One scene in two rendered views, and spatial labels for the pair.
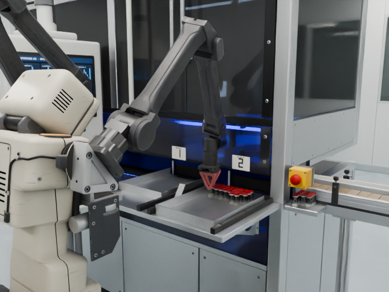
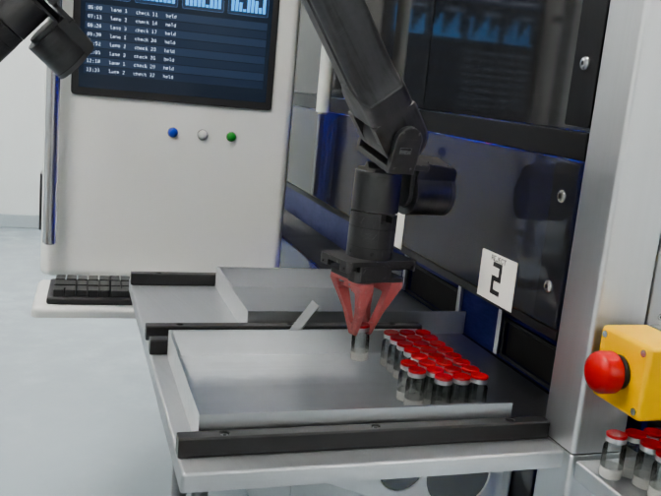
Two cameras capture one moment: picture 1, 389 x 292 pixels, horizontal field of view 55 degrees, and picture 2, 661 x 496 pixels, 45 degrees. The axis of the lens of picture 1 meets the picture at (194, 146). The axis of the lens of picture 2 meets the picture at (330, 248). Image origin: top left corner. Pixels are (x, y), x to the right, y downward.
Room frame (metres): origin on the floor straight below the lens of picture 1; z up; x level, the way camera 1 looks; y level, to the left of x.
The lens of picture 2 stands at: (0.59, -0.54, 1.23)
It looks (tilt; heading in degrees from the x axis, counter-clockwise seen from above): 11 degrees down; 33
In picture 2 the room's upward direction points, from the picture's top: 5 degrees clockwise
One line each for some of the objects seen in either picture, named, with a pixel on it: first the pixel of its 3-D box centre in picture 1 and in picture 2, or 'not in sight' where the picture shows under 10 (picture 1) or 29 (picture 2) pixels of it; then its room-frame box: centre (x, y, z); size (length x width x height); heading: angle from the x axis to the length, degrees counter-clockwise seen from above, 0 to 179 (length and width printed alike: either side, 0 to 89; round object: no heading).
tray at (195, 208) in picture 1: (211, 204); (327, 378); (1.35, -0.07, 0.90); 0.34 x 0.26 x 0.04; 142
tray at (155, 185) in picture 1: (166, 182); (333, 298); (1.65, 0.13, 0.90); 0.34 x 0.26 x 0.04; 142
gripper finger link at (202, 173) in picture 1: (210, 177); (365, 297); (1.42, -0.06, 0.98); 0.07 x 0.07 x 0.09; 67
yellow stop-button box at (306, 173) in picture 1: (300, 176); (648, 371); (1.38, -0.41, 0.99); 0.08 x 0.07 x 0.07; 142
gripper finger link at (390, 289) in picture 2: (209, 177); (362, 297); (1.42, -0.06, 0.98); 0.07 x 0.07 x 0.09; 67
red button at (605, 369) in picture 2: (296, 179); (609, 372); (1.34, -0.38, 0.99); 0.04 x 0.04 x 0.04; 52
